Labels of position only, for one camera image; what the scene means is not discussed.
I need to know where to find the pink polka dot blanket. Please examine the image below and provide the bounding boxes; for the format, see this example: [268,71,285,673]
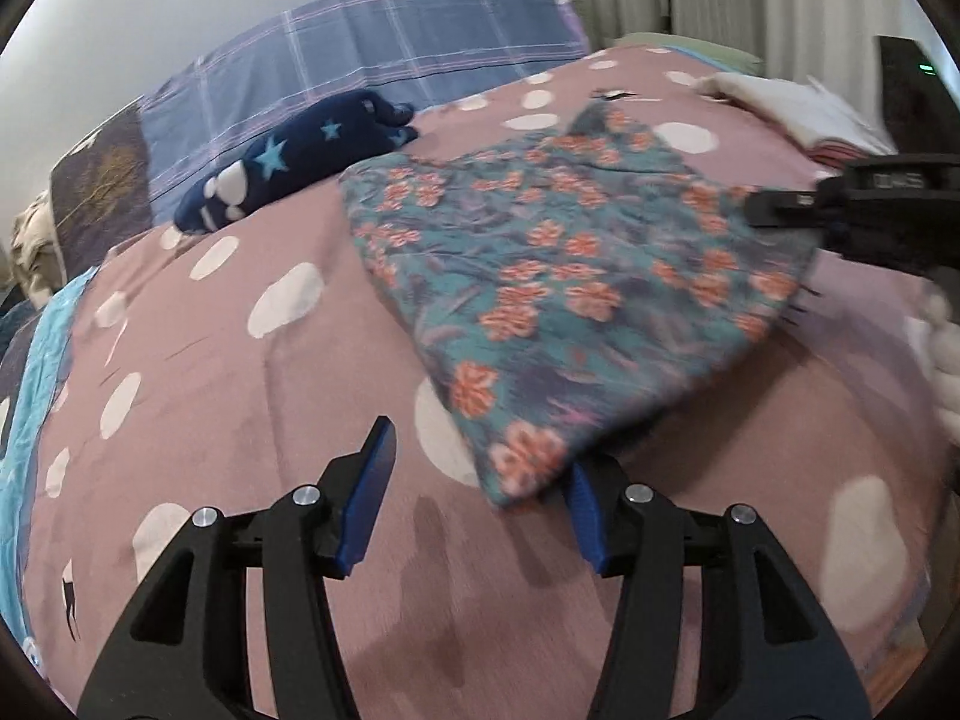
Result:
[15,41,953,720]

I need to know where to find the person's right hand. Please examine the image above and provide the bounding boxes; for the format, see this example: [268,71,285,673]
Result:
[904,291,960,451]

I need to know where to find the light green sheet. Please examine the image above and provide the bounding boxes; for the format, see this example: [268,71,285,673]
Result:
[611,31,766,76]

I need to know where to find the teal blue blanket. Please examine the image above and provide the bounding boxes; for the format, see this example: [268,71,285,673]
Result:
[0,266,102,616]

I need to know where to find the navy star paw plush cushion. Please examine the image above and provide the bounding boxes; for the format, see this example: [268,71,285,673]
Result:
[174,88,419,235]

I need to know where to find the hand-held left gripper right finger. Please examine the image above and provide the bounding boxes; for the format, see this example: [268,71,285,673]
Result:
[564,450,875,720]

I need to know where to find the red striped folded cloth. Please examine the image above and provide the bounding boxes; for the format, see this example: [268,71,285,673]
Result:
[806,141,882,166]

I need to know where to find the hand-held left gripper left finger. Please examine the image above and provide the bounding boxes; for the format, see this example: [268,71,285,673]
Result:
[77,416,397,720]

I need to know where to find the blue plaid pillow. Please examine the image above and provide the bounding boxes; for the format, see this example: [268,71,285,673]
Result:
[141,0,590,226]

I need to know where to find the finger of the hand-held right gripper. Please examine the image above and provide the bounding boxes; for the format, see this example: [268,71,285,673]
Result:
[742,184,827,233]

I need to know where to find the white folded clothes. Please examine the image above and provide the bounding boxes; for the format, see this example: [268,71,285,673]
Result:
[694,71,897,158]

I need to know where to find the beige patterned cloth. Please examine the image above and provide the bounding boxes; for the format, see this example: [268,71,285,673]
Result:
[9,191,68,308]

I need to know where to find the floral teal small garment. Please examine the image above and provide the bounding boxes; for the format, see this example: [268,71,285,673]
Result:
[339,101,822,511]

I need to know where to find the dark tree print pillow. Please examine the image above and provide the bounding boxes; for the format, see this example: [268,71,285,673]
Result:
[49,96,155,282]

